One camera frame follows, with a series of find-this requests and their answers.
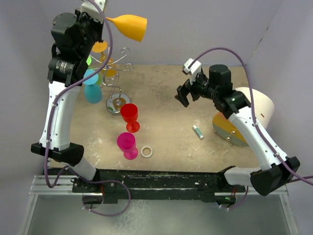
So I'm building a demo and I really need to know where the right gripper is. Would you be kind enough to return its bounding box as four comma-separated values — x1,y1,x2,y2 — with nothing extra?
175,70,219,106

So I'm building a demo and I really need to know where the pink plastic wine glass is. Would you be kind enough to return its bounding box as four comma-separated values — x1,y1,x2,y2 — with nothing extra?
116,132,138,160

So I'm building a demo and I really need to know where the orange wine glass front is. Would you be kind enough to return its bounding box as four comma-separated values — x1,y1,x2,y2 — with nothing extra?
92,41,116,77

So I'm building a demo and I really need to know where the orange wine glass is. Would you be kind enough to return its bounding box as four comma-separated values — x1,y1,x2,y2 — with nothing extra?
106,14,148,42
92,41,116,77

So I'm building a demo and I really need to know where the blue plastic wine glass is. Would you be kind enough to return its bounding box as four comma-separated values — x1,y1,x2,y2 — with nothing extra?
83,74,102,104

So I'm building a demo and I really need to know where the green plastic wine glass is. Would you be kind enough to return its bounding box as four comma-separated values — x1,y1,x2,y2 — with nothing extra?
87,55,103,88

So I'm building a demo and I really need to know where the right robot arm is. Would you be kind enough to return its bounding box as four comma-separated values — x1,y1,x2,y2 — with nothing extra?
175,59,300,196

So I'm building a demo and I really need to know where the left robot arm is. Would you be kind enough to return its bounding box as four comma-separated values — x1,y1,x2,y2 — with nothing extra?
31,9,103,192

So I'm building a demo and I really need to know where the red plastic wine glass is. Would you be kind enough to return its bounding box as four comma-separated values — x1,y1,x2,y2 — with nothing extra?
120,103,140,133

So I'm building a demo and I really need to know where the white green lip balm tube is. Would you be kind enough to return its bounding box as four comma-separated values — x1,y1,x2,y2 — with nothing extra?
192,125,204,140

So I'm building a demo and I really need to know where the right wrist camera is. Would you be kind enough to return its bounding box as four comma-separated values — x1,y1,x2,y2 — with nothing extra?
182,58,202,85

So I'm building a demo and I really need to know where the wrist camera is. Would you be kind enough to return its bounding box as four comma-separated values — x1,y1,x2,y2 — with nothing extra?
182,58,202,85
80,0,107,23

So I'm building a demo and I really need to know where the chrome wire wine glass rack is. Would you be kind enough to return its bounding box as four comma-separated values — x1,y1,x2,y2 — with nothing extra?
98,47,134,116

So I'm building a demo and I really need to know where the white tape ring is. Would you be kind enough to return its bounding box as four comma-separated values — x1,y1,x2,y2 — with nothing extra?
140,145,154,158

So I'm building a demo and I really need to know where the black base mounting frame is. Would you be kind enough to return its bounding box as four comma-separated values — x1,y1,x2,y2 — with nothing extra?
43,167,246,204

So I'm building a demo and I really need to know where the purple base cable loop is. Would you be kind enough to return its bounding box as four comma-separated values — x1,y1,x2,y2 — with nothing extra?
82,180,132,217

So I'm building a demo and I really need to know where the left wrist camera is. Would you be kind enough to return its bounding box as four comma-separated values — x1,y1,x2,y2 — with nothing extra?
80,0,107,23

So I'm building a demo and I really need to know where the aluminium rail frame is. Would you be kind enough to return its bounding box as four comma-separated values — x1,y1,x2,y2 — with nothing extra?
20,168,299,235

